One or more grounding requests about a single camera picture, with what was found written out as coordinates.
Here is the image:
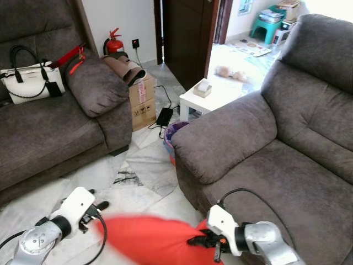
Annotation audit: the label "brown cardboard box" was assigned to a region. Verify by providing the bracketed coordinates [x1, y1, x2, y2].
[129, 73, 158, 132]

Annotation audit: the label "red strap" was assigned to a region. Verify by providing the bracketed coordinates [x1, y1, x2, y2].
[47, 44, 88, 77]

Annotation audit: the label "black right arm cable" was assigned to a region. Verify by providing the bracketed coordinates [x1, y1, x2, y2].
[218, 188, 296, 245]

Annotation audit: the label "stack of books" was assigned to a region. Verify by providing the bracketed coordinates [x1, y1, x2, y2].
[259, 8, 285, 24]

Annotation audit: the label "grey fabric two-seat sofa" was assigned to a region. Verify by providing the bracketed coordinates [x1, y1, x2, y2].
[171, 14, 353, 265]

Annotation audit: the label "white handbag black handles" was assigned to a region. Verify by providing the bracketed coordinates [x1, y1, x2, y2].
[0, 45, 66, 105]

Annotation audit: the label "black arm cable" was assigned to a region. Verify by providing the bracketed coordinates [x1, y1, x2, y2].
[83, 213, 109, 265]
[218, 188, 296, 245]

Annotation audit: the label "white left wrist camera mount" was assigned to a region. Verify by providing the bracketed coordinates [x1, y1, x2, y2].
[50, 187, 96, 236]

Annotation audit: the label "beige tissue box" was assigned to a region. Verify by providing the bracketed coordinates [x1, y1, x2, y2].
[193, 78, 213, 99]

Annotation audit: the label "beige soft toy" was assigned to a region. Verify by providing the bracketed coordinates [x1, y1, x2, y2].
[214, 65, 249, 84]

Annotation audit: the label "black power adapter cable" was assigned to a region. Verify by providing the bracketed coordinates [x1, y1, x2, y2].
[135, 47, 175, 139]

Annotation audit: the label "white side table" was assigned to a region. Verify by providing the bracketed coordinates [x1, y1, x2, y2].
[179, 77, 260, 121]

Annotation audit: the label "printed floor mat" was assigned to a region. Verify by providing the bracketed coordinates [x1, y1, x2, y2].
[231, 40, 272, 57]

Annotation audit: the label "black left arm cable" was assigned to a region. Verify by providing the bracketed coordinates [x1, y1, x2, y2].
[83, 213, 109, 265]

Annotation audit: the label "green plastic stool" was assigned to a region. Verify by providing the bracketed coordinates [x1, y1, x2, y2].
[251, 14, 288, 45]

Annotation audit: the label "black power adapter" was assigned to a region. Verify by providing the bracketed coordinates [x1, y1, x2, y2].
[156, 107, 174, 127]

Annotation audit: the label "bin with purple bag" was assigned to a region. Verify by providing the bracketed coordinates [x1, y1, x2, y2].
[164, 121, 191, 167]

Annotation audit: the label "window with blue frame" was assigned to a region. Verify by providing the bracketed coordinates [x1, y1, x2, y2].
[238, 0, 255, 15]

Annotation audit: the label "dark brown wooden door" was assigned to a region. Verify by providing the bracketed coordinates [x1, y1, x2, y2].
[154, 0, 222, 91]

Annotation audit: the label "brown rolled mat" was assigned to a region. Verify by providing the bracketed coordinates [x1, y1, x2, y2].
[101, 54, 147, 87]

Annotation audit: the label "red fire extinguisher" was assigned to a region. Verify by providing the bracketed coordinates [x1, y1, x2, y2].
[104, 28, 125, 56]

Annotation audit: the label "red pillow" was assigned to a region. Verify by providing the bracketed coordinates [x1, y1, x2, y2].
[102, 215, 233, 265]

